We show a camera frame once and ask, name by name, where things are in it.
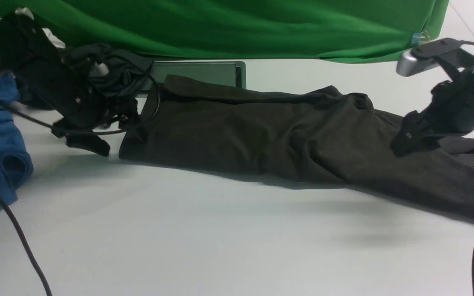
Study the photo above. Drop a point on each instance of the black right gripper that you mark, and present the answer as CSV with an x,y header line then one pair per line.
x,y
450,112

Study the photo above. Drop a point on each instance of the blue binder clip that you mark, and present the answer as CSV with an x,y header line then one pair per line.
x,y
420,38

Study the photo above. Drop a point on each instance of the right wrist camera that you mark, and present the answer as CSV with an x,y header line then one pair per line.
x,y
429,55

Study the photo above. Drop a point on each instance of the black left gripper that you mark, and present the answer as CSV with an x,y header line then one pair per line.
x,y
44,70

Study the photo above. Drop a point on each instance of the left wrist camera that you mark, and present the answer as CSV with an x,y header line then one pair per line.
x,y
98,69

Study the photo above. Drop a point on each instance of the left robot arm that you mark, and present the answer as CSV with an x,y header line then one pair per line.
x,y
10,56

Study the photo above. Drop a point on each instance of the dark teal crumpled garment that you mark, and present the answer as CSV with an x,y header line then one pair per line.
x,y
128,71

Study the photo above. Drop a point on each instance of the dark gray long-sleeve shirt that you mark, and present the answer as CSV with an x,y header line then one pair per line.
x,y
322,136

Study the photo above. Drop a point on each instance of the green backdrop cloth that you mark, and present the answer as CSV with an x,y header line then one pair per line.
x,y
349,31

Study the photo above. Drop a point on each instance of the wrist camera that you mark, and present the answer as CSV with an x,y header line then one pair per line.
x,y
429,55
98,69

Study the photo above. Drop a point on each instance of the white crumpled garment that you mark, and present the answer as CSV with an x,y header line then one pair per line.
x,y
24,11

